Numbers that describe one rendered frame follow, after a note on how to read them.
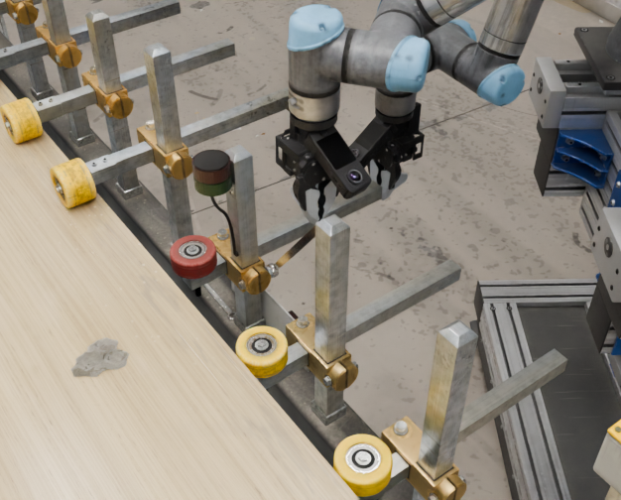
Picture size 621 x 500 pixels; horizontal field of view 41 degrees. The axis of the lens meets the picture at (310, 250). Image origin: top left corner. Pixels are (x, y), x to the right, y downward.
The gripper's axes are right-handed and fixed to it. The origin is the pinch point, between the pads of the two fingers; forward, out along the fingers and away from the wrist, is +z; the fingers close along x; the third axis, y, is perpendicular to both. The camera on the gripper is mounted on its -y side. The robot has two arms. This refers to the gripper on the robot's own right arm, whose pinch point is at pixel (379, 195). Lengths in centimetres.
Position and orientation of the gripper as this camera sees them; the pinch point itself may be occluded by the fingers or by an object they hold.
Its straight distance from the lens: 168.5
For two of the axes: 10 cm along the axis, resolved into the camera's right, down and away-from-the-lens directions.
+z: 0.0, 7.4, 6.8
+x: -5.9, -5.5, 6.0
